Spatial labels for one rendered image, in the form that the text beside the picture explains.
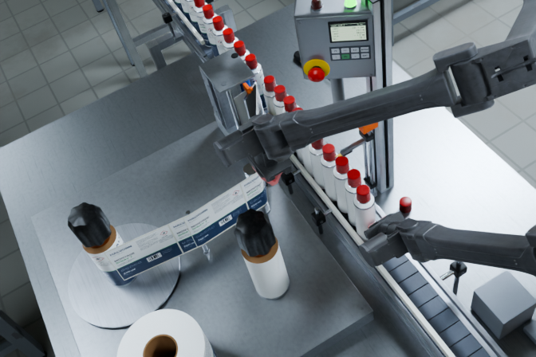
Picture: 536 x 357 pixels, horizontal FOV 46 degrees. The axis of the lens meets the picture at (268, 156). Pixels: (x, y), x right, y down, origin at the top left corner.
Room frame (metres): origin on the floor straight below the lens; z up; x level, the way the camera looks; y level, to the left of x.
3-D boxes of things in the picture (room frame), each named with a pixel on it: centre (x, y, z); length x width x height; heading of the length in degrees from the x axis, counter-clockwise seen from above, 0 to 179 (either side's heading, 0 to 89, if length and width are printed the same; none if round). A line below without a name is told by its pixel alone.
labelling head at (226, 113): (1.31, 0.04, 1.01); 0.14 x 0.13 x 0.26; 18
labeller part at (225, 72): (1.31, 0.05, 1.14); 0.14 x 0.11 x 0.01; 18
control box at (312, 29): (1.06, -0.22, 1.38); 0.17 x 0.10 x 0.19; 73
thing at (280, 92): (1.24, -0.08, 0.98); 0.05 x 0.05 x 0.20
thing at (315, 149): (1.04, -0.13, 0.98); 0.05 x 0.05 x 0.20
